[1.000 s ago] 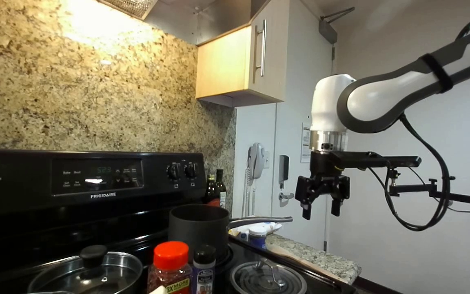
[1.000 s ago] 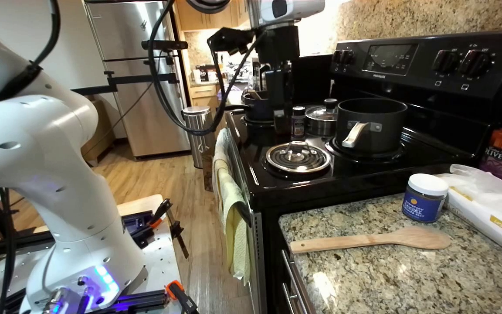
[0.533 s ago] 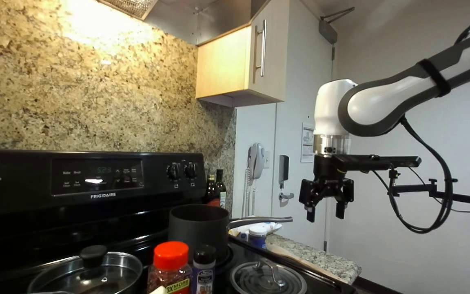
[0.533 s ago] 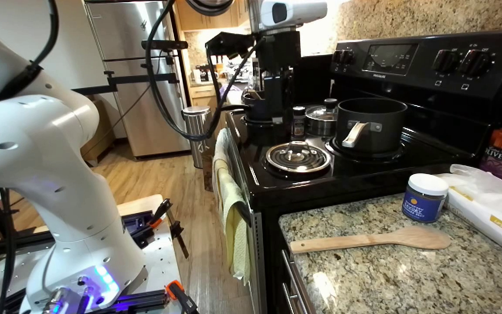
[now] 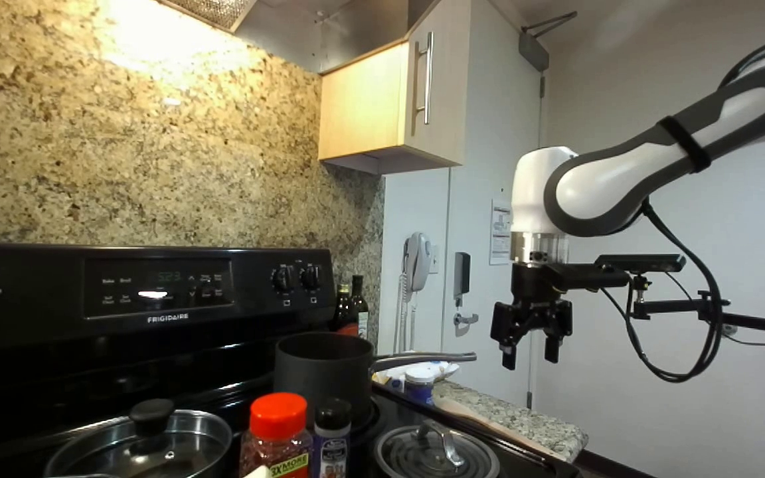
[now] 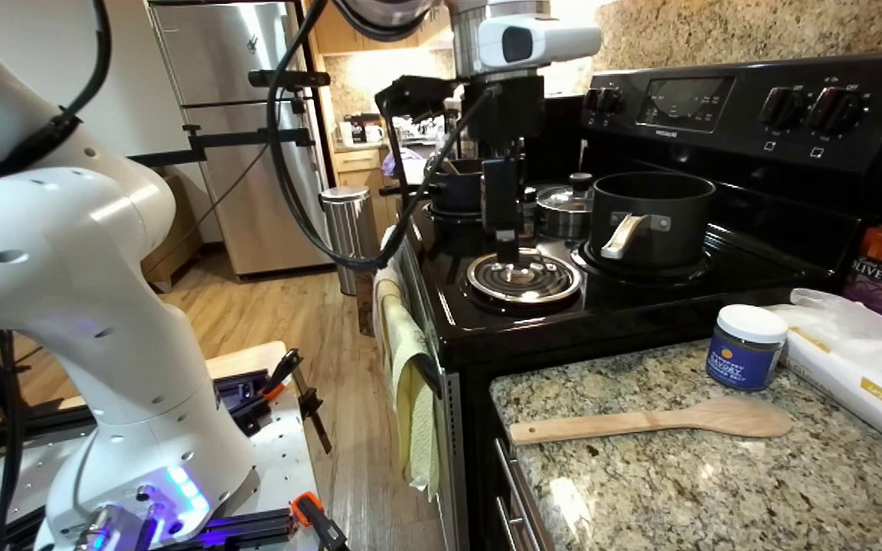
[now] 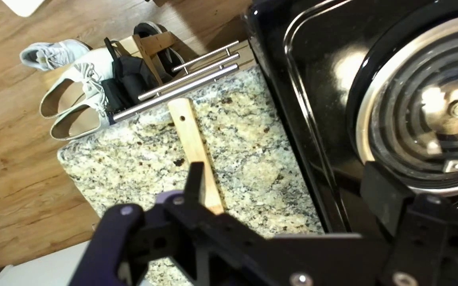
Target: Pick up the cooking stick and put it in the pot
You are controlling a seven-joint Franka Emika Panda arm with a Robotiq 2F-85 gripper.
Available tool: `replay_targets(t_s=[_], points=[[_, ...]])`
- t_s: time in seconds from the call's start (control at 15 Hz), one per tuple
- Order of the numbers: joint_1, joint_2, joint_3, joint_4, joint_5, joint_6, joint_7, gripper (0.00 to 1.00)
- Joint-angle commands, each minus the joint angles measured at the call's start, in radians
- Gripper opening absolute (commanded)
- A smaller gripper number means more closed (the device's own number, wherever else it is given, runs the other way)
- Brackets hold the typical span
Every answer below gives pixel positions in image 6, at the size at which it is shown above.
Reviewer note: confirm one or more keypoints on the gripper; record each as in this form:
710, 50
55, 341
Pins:
504, 115

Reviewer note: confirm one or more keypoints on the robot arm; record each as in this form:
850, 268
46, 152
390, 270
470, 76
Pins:
66, 260

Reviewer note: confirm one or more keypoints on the small black pot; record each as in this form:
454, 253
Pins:
456, 187

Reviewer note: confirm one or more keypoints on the silver pot with glass lid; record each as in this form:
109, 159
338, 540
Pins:
563, 210

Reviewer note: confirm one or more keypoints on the large black pot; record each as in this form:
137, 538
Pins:
678, 222

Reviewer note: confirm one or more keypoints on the wooden cooking spoon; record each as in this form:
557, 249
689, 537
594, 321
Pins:
686, 419

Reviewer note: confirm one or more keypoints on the stove knob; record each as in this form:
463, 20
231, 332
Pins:
594, 100
614, 100
783, 108
837, 112

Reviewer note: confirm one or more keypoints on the small spice shaker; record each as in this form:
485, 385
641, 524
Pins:
529, 216

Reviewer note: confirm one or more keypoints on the coil burner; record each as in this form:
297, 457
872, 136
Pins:
687, 269
441, 216
544, 279

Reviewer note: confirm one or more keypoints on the coffee maker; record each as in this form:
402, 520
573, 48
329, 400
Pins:
357, 130

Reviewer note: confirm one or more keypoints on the wooden base cabinet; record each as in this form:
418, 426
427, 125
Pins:
364, 180

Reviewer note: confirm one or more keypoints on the steel trash can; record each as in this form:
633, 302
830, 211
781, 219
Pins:
349, 237

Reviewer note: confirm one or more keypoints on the black kitchen stove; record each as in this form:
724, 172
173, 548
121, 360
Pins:
640, 321

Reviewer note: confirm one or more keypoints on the steel refrigerator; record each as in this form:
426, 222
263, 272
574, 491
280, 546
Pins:
234, 153

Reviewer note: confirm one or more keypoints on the yellow kitchen towel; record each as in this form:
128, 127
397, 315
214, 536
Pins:
410, 383

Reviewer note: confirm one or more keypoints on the blue jar with white lid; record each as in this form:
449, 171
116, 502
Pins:
743, 352

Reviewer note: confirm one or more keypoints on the orange and black clamp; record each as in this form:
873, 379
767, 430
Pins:
307, 402
318, 520

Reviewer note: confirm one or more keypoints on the oven door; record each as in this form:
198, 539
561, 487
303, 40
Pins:
452, 459

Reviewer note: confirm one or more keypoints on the drawer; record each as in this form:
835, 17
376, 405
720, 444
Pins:
506, 497

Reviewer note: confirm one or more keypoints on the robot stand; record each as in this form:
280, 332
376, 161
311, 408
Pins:
280, 451

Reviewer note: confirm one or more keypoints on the clear plastic bag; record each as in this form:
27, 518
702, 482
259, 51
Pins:
862, 333

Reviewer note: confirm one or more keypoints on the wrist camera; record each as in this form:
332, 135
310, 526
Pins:
410, 93

